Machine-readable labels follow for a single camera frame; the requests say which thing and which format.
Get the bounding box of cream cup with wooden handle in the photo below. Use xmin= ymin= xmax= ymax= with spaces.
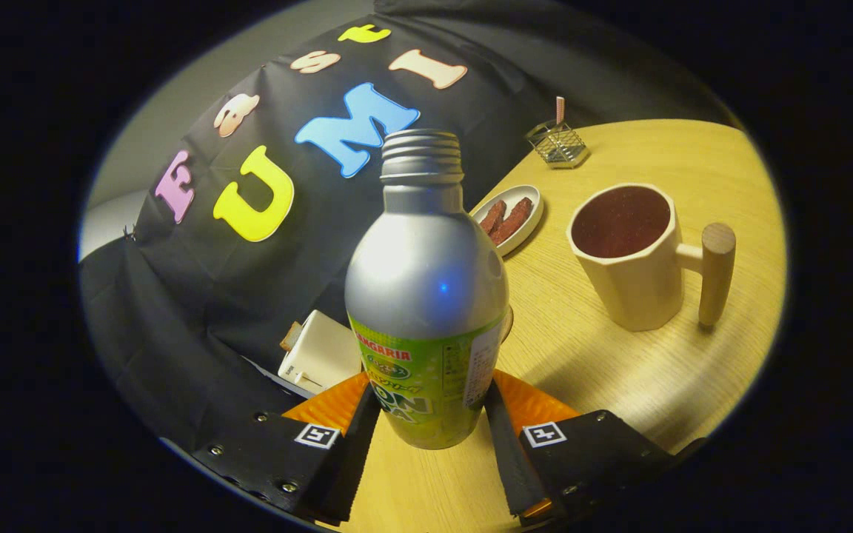
xmin=567 ymin=183 xmax=737 ymax=332

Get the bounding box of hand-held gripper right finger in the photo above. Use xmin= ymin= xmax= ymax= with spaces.
xmin=483 ymin=369 xmax=675 ymax=528

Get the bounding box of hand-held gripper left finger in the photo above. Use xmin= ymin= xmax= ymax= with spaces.
xmin=191 ymin=370 xmax=383 ymax=526

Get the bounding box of silver bottle with green label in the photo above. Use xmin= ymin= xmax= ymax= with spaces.
xmin=344 ymin=129 xmax=510 ymax=450

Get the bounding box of metal wire basket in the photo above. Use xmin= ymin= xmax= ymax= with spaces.
xmin=524 ymin=120 xmax=590 ymax=170

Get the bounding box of white toaster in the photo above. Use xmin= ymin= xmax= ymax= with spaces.
xmin=278 ymin=309 xmax=363 ymax=395

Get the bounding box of red meat slice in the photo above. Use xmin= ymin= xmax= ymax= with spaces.
xmin=480 ymin=200 xmax=507 ymax=236
xmin=491 ymin=197 xmax=534 ymax=246

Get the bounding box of wooden table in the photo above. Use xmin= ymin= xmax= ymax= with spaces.
xmin=315 ymin=118 xmax=789 ymax=533

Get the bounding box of white oval plate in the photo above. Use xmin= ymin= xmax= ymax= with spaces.
xmin=471 ymin=184 xmax=544 ymax=258

